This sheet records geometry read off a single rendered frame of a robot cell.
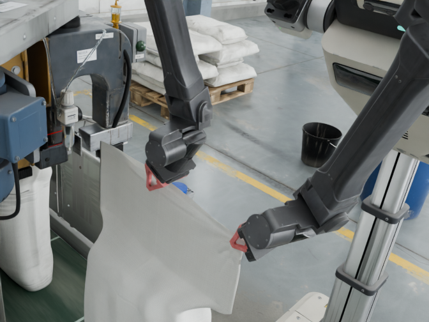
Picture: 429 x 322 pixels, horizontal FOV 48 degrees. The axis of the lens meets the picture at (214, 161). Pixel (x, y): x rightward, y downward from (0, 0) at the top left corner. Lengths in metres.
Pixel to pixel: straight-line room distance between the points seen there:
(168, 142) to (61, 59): 0.39
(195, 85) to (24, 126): 0.31
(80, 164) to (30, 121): 1.09
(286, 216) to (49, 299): 1.19
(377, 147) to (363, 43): 0.51
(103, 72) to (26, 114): 0.43
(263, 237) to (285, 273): 1.82
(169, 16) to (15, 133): 0.32
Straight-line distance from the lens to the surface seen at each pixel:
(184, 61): 0.89
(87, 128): 1.35
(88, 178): 1.95
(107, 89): 1.30
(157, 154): 0.92
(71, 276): 1.88
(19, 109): 0.86
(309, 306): 2.06
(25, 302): 1.81
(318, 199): 0.77
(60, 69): 1.20
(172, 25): 0.85
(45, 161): 1.26
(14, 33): 0.92
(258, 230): 0.77
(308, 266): 2.67
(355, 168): 0.67
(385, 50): 1.10
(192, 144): 0.96
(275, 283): 2.51
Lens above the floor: 1.64
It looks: 28 degrees down
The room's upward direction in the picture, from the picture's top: 8 degrees clockwise
